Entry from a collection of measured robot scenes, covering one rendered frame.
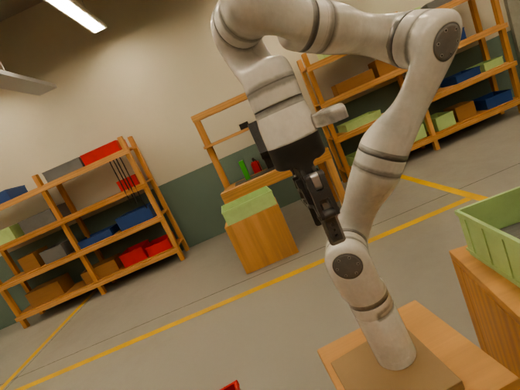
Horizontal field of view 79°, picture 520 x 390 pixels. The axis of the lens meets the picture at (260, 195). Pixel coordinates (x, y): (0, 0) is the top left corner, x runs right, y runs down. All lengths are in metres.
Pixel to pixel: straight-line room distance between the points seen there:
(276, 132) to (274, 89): 0.05
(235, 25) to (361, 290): 0.54
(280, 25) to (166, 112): 5.37
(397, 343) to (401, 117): 0.48
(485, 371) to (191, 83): 5.41
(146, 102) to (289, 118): 5.49
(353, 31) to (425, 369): 0.68
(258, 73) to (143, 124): 5.48
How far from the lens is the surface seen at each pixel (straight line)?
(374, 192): 0.63
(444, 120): 5.97
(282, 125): 0.41
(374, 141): 0.60
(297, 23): 0.46
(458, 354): 0.90
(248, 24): 0.42
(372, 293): 0.72
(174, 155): 5.75
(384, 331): 0.78
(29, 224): 6.32
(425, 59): 0.59
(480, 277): 1.21
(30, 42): 6.72
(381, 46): 0.62
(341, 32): 0.50
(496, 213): 1.32
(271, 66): 0.42
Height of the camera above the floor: 1.47
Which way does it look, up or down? 11 degrees down
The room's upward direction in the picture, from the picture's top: 24 degrees counter-clockwise
